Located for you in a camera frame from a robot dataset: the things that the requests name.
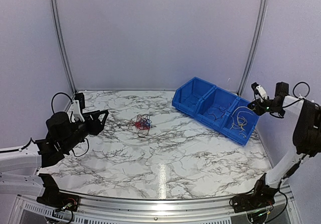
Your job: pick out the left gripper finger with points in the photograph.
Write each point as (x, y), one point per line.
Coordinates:
(96, 114)
(101, 119)

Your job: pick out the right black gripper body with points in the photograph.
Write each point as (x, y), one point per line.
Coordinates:
(272, 109)

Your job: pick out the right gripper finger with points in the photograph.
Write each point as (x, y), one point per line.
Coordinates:
(253, 105)
(257, 110)

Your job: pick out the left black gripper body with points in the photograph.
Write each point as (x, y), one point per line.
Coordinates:
(69, 142)

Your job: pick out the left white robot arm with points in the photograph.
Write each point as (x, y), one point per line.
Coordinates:
(22, 158)

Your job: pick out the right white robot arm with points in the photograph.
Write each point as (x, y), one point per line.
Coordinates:
(305, 138)

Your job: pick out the blue three-compartment bin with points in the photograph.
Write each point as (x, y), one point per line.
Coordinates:
(217, 109)

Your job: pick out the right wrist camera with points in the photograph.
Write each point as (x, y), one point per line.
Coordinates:
(259, 92)

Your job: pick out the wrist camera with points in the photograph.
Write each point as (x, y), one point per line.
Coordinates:
(259, 92)
(78, 106)

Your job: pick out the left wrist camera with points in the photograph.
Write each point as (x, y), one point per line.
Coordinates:
(78, 106)

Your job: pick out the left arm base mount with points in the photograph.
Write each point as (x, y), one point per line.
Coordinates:
(54, 197)

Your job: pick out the aluminium front rail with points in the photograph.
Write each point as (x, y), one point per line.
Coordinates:
(99, 209)

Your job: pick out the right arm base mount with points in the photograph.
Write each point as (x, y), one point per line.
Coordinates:
(250, 201)

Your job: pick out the right aluminium frame post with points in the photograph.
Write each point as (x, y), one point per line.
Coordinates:
(253, 47)

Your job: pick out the aluminium frame post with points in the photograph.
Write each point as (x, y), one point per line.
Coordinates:
(253, 47)
(61, 45)

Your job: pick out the left aluminium frame post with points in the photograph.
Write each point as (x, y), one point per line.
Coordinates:
(61, 45)

